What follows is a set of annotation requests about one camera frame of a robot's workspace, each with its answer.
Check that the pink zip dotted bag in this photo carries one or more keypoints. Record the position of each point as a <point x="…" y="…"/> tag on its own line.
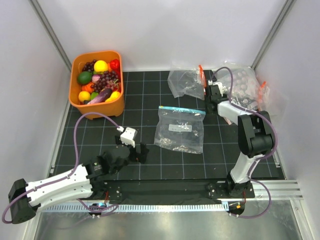
<point x="245" y="88"/>

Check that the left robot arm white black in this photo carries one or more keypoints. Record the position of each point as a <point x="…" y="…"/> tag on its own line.
<point x="84" y="181"/>

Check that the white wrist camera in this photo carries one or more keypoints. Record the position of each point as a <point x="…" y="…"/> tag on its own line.
<point x="218" y="84"/>
<point x="128" y="137"/>

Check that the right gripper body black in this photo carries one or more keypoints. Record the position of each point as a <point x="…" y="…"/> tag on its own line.
<point x="207" y="103"/>

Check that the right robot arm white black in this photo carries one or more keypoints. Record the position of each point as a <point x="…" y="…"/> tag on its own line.
<point x="255" y="137"/>

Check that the large dark grape bunch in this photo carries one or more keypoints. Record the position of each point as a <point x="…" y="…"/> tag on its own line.
<point x="106" y="80"/>

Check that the orange pumpkin toy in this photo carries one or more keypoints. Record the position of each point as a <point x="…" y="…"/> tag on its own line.
<point x="88" y="87"/>

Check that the orange zip clear bag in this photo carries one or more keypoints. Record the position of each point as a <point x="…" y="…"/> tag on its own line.
<point x="190" y="82"/>

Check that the yellow mango toy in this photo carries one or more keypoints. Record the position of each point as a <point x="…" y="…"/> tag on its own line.
<point x="114" y="96"/>

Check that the black grid mat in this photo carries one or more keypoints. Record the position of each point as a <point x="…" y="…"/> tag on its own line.
<point x="144" y="92"/>

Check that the orange plastic fruit bin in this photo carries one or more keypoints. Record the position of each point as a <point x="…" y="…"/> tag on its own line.
<point x="111" y="109"/>

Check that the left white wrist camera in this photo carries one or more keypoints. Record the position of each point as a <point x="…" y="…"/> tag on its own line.
<point x="128" y="137"/>

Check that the small dark grape bunch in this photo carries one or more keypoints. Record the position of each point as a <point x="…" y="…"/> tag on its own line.
<point x="89" y="66"/>

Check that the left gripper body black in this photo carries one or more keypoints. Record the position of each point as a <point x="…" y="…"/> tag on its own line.
<point x="134" y="155"/>

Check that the yellow lemon toy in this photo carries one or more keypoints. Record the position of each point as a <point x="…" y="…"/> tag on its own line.
<point x="100" y="66"/>

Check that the orange zip bag at right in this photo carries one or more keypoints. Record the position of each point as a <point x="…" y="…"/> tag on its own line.
<point x="272" y="101"/>

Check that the red bell pepper toy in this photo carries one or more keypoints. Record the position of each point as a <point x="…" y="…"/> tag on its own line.
<point x="115" y="64"/>

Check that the yellow orange toy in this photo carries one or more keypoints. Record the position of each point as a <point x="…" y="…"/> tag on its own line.
<point x="84" y="96"/>

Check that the green lime toy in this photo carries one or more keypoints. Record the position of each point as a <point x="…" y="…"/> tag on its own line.
<point x="84" y="78"/>

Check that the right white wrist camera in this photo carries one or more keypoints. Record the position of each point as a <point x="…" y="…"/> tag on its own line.
<point x="218" y="84"/>

